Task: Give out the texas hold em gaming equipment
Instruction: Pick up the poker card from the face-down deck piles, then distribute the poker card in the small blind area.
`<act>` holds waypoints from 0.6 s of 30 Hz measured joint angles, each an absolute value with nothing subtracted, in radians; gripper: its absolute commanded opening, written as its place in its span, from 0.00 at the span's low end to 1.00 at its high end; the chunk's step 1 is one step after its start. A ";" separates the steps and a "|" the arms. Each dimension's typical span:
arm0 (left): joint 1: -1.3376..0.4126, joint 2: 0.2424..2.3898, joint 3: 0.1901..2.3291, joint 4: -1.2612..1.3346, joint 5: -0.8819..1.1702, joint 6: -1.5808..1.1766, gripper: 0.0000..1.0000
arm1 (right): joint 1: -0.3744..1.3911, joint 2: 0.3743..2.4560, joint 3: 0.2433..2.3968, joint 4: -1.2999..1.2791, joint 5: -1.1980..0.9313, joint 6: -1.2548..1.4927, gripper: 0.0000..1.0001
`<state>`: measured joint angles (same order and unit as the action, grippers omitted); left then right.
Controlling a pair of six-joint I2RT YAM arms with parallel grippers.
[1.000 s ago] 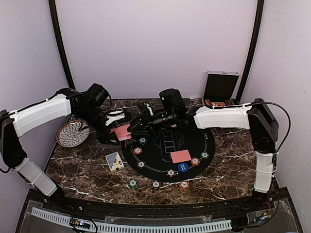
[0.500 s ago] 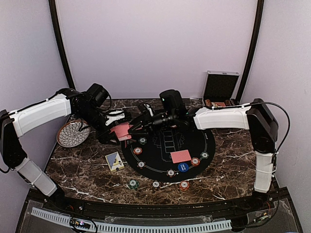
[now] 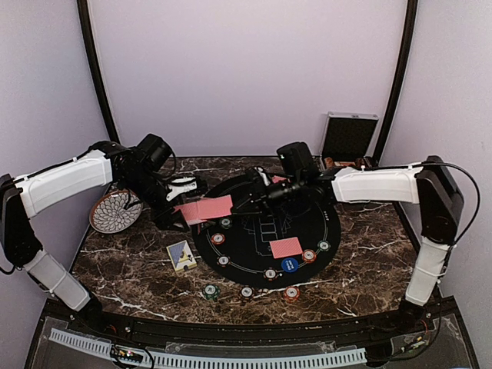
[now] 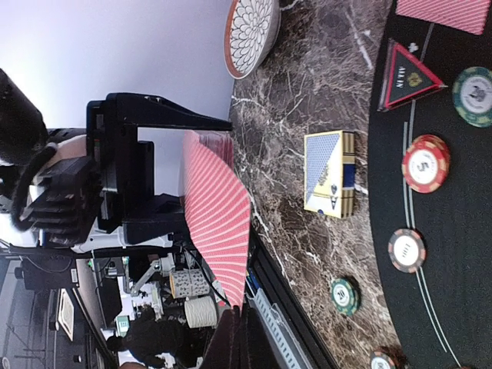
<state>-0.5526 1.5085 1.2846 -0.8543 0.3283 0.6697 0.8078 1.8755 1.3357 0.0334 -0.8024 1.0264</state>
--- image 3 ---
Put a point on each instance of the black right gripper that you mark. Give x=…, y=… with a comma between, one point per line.
x=259, y=197

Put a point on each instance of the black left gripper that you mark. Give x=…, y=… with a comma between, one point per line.
x=169, y=217

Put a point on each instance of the dealt card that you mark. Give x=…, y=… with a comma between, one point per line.
x=277, y=179
x=287, y=247

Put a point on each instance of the green chips mat edge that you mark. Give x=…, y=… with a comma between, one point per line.
x=324, y=245

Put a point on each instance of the red 5 chips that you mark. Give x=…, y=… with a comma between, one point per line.
x=309, y=256
x=217, y=238

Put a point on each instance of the green chips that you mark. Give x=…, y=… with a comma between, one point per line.
x=226, y=223

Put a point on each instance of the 100 chips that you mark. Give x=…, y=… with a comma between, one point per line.
x=270, y=274

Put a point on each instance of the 100 chips mat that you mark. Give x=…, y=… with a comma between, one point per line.
x=223, y=261

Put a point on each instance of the red 5 chip stack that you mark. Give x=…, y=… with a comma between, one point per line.
x=291, y=294

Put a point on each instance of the black orange 100 chip stack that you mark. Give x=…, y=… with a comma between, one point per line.
x=246, y=293

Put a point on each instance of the green chip stack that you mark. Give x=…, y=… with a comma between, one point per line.
x=211, y=292

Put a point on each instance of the red back card deck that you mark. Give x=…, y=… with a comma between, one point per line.
x=190, y=213

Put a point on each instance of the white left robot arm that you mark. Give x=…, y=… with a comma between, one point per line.
x=106, y=162

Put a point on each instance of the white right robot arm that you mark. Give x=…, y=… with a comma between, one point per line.
x=428, y=184

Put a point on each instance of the floral ceramic plate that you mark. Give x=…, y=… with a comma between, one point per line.
x=115, y=212

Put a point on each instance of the aluminium poker case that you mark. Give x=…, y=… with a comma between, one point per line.
x=347, y=136

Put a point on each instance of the round black poker mat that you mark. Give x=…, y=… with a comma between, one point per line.
x=247, y=242

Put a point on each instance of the blue small blind button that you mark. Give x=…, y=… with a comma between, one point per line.
x=289, y=265

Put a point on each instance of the yellow card box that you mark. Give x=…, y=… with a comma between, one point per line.
x=181, y=257

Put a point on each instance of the black frame post left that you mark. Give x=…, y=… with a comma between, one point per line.
x=95, y=70

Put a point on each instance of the black frame post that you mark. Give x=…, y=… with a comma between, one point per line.
x=398, y=80
x=95, y=70

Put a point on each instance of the white cable duct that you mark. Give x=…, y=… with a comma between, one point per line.
x=129, y=356

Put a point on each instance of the black frame post right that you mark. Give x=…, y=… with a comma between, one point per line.
x=398, y=80

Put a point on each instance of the black front table rail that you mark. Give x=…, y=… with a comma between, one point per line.
x=373, y=330

